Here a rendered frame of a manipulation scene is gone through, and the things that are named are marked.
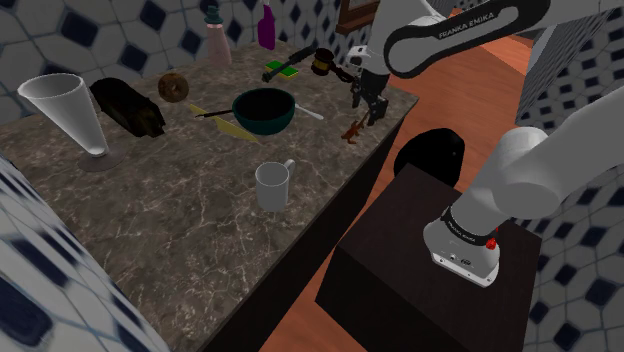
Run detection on white spoon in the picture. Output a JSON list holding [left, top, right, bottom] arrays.
[[294, 102, 325, 122]]

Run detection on dark brown bread loaf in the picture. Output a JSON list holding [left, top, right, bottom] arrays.
[[89, 77, 167, 139]]

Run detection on brown donut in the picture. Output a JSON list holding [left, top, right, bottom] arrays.
[[157, 72, 190, 104]]

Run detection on purple spray bottle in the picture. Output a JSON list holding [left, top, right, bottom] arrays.
[[256, 0, 278, 52]]

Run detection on wooden framed wall picture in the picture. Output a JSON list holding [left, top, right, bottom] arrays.
[[334, 0, 382, 36]]

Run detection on white mug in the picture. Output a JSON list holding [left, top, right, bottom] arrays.
[[254, 158, 297, 213]]

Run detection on pink bottle with teal cap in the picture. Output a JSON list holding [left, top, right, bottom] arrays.
[[203, 5, 234, 68]]

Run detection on black round bin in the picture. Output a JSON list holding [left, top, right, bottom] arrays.
[[393, 127, 466, 189]]

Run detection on brown lizard toy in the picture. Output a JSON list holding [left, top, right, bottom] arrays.
[[340, 118, 366, 145]]

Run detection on white cone vase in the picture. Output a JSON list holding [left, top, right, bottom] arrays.
[[17, 72, 129, 173]]

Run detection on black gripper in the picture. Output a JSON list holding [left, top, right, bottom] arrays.
[[350, 69, 392, 127]]

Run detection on dark robot stand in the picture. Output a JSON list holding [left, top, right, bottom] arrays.
[[315, 162, 544, 352]]

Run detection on brown wooden gavel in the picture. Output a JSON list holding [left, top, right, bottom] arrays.
[[310, 47, 358, 84]]

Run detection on green and yellow sponge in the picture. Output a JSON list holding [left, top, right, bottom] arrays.
[[264, 59, 300, 80]]

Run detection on dark green bowl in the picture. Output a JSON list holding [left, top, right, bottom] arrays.
[[231, 87, 297, 137]]

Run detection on yellow knife with black handle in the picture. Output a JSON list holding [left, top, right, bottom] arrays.
[[188, 103, 260, 145]]

